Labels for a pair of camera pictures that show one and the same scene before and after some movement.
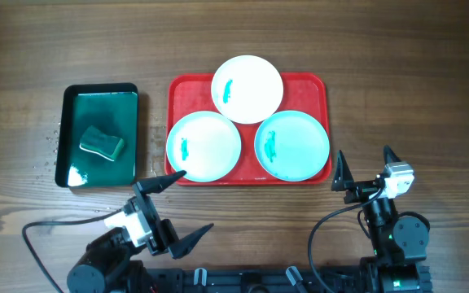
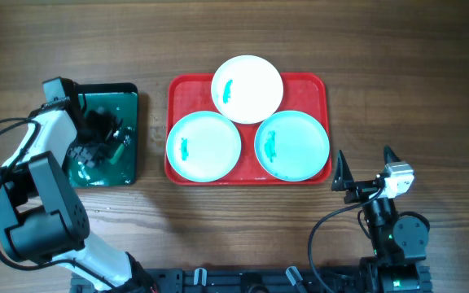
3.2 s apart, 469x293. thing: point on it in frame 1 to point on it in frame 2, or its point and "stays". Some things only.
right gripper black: x=342 y=181 stays
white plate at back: x=247 y=89 stays
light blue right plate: x=291 y=146 stays
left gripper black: x=164 y=235 to x=107 y=123
